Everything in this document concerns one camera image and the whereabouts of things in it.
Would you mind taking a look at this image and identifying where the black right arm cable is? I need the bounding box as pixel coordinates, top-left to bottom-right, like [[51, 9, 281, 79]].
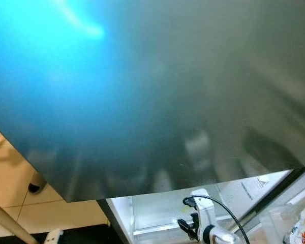
[[182, 194, 255, 244]]

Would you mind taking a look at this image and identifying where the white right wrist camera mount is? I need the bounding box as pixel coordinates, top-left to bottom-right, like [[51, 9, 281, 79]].
[[190, 189, 218, 240]]

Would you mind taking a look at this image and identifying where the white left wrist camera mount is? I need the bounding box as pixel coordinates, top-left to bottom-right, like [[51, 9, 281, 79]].
[[44, 228, 65, 244]]

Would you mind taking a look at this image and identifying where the white fridge compartment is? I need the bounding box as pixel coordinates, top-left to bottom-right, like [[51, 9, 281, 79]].
[[97, 165, 305, 244]]

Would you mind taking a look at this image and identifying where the colourful food packet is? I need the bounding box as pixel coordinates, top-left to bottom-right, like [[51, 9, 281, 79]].
[[286, 202, 305, 244]]

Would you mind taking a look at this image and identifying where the grey slide sandal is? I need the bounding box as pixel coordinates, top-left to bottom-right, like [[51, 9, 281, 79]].
[[27, 171, 48, 195]]

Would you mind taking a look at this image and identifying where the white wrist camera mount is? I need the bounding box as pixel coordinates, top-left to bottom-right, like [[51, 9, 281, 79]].
[[44, 228, 65, 244], [190, 189, 218, 240]]

